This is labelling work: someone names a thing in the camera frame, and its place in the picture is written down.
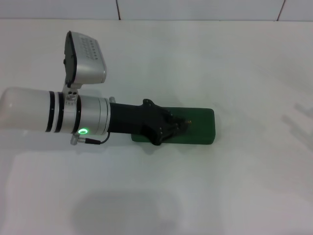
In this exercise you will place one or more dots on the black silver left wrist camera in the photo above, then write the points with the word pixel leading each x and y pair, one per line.
pixel 84 61

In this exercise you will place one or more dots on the green glasses case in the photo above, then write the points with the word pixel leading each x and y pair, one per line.
pixel 198 127

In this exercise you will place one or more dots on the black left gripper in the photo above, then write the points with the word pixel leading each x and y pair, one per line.
pixel 139 120

